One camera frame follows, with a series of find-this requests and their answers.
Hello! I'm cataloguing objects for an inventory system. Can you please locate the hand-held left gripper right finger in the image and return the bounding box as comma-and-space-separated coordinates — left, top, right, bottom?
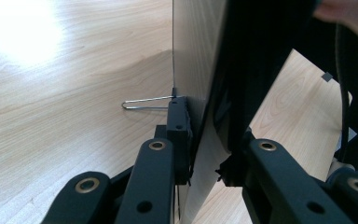
214, 126, 256, 189

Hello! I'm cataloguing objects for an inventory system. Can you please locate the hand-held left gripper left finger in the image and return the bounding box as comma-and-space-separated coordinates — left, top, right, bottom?
154, 95, 194, 187

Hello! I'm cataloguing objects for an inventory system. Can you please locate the panda picture board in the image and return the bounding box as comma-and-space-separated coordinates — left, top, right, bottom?
120, 0, 320, 224

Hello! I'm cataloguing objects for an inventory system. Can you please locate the grey tape strip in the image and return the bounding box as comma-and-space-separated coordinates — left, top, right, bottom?
321, 71, 335, 83

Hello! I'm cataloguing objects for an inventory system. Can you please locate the right hand-held gripper black cable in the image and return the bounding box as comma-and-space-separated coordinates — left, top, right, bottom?
335, 23, 353, 151

